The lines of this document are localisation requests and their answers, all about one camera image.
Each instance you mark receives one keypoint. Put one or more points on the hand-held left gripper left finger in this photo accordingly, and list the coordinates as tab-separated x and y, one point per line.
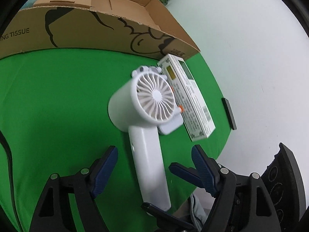
105	171

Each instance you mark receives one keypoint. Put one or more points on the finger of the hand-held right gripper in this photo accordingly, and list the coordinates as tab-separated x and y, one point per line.
169	222
184	174

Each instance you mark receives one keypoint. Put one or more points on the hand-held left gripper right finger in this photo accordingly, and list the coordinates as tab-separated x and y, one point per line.
204	171

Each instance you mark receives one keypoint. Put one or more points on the white hand-held fan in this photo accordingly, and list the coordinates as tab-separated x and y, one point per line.
144	149

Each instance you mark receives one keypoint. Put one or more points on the large cardboard box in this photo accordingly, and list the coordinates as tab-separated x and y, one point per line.
84	29

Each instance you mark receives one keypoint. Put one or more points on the person's grey pants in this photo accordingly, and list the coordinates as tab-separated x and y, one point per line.
193	212

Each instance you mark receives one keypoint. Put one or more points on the grey plastic gadget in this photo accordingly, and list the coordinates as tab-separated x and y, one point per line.
170	127

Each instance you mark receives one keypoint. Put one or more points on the black flat rectangular object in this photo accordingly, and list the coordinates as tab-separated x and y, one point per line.
229	113

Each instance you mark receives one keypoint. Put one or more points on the white printed device box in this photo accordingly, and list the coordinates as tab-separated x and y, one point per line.
195	106

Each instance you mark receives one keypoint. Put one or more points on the green tablecloth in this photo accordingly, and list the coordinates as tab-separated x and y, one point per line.
60	101

